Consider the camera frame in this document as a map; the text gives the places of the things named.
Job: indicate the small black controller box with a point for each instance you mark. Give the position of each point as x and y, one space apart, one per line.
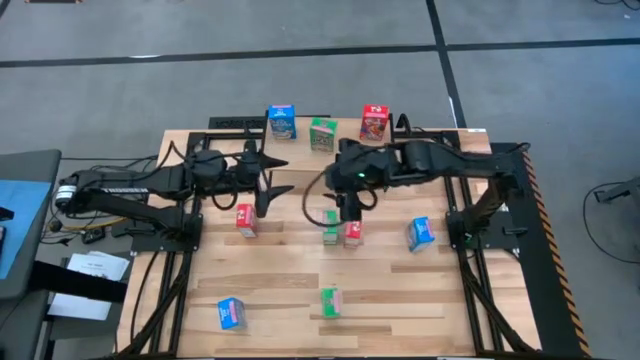
93 235

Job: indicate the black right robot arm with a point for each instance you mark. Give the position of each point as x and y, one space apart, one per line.
465 160

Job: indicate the grey desk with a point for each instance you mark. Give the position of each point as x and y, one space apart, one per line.
30 165

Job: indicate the blue mat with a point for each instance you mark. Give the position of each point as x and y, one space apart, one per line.
20 220

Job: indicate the white paper sheet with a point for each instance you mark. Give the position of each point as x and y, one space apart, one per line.
100 265
80 306

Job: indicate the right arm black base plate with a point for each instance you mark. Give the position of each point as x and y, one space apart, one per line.
505 240

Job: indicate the wooden shelf with black frame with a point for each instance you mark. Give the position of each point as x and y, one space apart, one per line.
305 150

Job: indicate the black aluminium table frame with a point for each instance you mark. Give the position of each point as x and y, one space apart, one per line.
425 134

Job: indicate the red Froot Loops cereal box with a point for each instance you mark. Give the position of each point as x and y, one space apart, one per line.
353 235
246 220
374 124

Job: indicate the black panel with hazard stripe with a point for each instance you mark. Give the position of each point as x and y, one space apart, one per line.
545 300

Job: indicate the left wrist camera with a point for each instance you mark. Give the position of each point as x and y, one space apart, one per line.
251 154

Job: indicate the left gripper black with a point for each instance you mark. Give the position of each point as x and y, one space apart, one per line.
240 180

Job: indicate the green Apple Jacks cereal box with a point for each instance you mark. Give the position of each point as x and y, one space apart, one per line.
322 135
332 302
330 234

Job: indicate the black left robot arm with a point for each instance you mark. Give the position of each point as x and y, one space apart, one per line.
140 182

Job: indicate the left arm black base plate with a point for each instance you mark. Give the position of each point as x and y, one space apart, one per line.
150 244

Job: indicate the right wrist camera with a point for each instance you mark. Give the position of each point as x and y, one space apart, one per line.
334 179

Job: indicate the black bar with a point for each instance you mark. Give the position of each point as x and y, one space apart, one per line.
75 282

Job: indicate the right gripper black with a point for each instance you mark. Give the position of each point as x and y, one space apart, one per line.
372 167

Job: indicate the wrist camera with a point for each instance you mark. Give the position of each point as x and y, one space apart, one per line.
334 179
251 154

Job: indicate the black power strip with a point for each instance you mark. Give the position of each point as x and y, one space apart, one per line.
230 122

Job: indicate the grey stand leg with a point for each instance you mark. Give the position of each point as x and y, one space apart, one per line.
622 189

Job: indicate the blue Rice Krispies cereal box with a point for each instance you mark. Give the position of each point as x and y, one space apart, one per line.
231 312
420 234
282 122

